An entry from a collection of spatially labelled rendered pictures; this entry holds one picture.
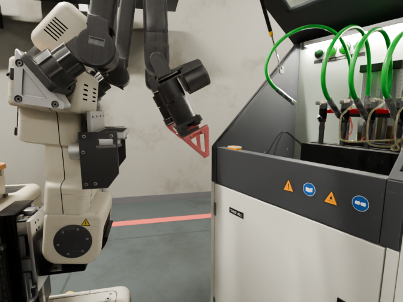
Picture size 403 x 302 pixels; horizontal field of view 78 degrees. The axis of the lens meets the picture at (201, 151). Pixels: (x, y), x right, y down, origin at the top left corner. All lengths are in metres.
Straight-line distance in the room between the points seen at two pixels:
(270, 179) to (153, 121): 2.31
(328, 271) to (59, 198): 0.78
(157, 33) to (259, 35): 2.88
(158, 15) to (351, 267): 0.78
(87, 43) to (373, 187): 0.72
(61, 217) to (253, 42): 3.00
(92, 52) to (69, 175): 0.39
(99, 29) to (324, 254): 0.80
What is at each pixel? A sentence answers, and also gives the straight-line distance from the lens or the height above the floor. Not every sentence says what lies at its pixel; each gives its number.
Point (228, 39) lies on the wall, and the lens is 3.31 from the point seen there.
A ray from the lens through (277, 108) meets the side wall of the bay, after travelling 1.33.
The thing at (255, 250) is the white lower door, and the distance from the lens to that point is 1.02.
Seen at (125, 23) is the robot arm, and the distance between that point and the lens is 1.10.
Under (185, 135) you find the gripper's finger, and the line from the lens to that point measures 0.58.
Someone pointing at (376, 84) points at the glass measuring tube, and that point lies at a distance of 1.26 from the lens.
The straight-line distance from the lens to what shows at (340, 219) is 0.77.
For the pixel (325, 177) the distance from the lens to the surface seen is 0.76.
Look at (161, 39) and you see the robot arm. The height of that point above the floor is 1.26.
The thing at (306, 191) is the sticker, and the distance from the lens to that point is 0.80.
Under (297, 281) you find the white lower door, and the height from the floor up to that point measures 0.57.
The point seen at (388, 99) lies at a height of 1.13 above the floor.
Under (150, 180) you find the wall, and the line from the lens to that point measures 3.15.
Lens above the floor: 1.10
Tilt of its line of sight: 9 degrees down
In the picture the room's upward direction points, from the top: straight up
